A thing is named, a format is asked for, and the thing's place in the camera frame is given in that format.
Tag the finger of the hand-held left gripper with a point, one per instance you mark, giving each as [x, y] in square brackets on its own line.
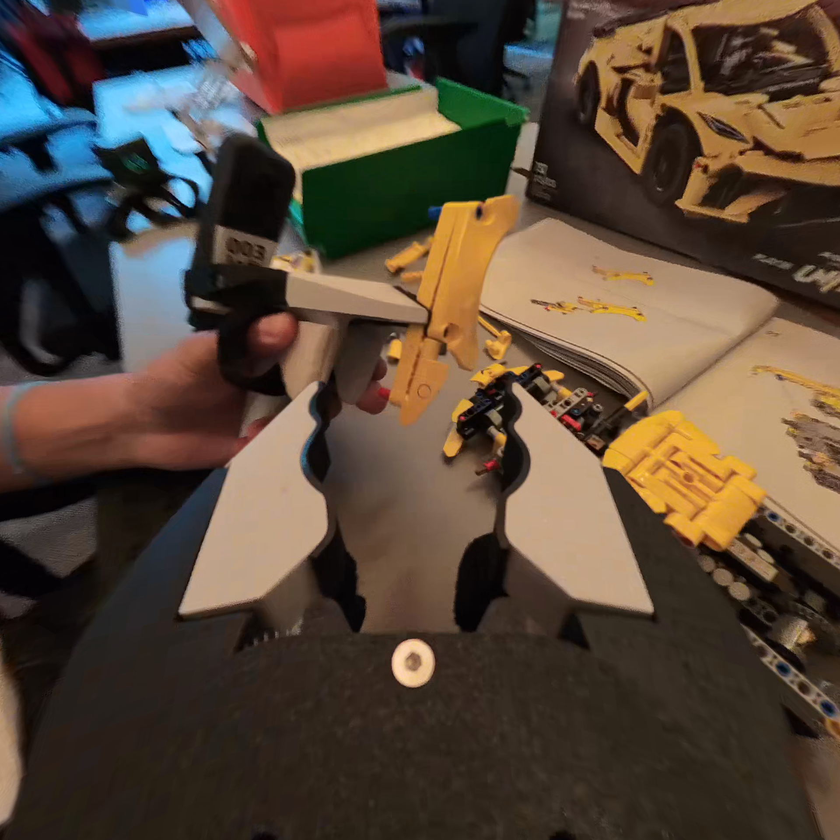
[354, 302]

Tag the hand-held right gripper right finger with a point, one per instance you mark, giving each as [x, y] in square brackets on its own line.
[564, 525]

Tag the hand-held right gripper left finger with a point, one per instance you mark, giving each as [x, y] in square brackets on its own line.
[262, 525]

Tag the yellow curved liftarm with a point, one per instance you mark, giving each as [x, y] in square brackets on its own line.
[408, 257]

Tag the small yellow curved panel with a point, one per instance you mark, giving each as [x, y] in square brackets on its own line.
[420, 387]

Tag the yellow wheel arch panel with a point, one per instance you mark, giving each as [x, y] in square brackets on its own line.
[466, 262]

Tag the instruction booklet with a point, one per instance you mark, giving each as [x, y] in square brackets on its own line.
[623, 328]

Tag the grey desk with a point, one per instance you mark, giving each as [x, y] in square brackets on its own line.
[407, 525]

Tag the person's left hand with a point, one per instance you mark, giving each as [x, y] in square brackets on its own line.
[177, 407]

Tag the black device green display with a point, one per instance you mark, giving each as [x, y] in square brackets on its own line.
[141, 164]

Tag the black perforated foam pad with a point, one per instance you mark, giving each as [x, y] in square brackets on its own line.
[144, 525]

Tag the green storage bin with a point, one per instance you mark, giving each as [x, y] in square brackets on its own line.
[407, 190]

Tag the white paper sheets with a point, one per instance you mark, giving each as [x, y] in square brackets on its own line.
[354, 131]

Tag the partly built yellow toy car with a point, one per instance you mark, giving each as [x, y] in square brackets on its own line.
[682, 472]

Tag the yellow rod with connector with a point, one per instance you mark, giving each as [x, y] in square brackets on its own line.
[497, 341]

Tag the orange felt tote bag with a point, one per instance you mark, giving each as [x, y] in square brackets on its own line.
[308, 52]

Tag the black office chair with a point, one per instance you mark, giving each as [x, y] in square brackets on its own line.
[52, 197]

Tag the blue-grey wristband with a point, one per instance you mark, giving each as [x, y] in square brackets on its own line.
[12, 426]

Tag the toy car set box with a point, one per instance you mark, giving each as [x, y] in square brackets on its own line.
[689, 98]

